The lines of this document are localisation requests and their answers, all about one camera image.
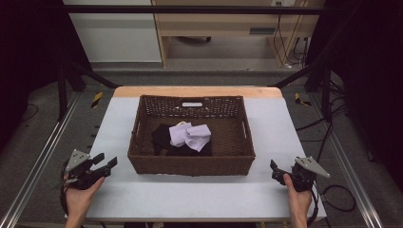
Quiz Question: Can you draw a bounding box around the person's right hand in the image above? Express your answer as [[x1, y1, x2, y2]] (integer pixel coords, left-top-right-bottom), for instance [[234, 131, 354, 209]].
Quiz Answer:
[[282, 173, 314, 220]]

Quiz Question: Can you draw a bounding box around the brown wicker basket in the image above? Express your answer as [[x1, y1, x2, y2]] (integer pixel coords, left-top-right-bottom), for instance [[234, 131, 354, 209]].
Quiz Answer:
[[126, 94, 257, 178]]

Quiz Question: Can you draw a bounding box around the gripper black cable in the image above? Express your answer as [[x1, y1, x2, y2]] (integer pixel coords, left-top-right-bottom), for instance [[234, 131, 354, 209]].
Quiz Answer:
[[59, 161, 70, 217], [305, 180, 320, 228]]

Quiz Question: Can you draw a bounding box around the white cabinet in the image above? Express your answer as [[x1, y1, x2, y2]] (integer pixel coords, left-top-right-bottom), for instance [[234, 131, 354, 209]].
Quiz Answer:
[[62, 0, 163, 64]]

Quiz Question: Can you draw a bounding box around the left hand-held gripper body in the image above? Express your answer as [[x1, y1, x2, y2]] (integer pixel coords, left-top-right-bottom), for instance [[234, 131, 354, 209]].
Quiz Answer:
[[64, 149, 112, 191]]

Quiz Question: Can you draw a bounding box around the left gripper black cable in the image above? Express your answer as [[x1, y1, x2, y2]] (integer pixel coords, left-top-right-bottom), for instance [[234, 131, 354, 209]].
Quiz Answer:
[[59, 161, 70, 217]]

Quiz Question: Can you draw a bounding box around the yellow black floor tape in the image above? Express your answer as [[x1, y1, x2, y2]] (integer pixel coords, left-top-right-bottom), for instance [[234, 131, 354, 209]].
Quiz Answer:
[[294, 92, 314, 108], [90, 91, 105, 109]]

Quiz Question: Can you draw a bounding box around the thin black floor cable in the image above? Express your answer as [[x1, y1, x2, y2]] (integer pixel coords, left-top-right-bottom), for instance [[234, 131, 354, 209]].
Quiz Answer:
[[21, 102, 40, 124]]

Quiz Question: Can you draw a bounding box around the looped black floor cable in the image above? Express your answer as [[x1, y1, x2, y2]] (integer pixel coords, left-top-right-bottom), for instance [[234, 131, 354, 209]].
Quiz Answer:
[[318, 184, 357, 213]]

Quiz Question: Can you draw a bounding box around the light wooden desk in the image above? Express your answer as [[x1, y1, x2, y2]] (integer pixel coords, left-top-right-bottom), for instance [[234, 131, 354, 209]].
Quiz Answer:
[[151, 0, 327, 69]]

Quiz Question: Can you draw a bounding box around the black metal stand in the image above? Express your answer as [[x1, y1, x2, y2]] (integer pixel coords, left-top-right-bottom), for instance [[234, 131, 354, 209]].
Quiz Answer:
[[56, 59, 123, 123], [268, 61, 335, 124]]

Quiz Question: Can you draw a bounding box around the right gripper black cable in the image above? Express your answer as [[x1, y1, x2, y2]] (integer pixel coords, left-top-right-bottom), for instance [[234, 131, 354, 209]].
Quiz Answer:
[[305, 180, 320, 228]]

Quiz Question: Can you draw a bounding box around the black metal frame bar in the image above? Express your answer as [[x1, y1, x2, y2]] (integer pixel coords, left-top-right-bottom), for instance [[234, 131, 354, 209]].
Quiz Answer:
[[62, 4, 328, 16]]

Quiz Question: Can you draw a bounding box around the light grey table mat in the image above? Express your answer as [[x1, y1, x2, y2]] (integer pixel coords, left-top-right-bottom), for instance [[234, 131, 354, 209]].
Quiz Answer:
[[85, 96, 328, 222]]

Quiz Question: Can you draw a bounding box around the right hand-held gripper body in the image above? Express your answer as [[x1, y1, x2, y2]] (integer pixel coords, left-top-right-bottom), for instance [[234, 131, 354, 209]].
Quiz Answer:
[[279, 156, 331, 193]]

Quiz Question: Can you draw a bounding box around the black cloth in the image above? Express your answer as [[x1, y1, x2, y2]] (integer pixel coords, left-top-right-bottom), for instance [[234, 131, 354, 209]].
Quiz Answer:
[[151, 123, 214, 158]]

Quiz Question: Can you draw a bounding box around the aluminium floor rail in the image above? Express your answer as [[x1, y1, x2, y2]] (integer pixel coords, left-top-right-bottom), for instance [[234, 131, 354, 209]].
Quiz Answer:
[[307, 92, 385, 228], [0, 90, 82, 228]]

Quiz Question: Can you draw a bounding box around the lilac cloth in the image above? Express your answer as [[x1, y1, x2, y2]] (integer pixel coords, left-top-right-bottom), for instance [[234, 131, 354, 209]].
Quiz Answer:
[[184, 123, 213, 153], [168, 122, 193, 148]]

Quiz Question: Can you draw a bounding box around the dark curtain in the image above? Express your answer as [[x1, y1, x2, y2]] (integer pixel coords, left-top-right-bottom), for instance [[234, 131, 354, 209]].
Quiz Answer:
[[0, 0, 93, 155], [305, 0, 403, 186]]

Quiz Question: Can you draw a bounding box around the person's left hand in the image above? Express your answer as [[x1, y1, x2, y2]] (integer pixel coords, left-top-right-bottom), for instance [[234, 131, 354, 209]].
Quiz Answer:
[[63, 176, 106, 219]]

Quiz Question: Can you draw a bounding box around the long black floor cable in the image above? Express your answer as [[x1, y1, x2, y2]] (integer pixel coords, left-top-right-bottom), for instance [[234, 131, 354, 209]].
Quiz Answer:
[[296, 104, 350, 164]]

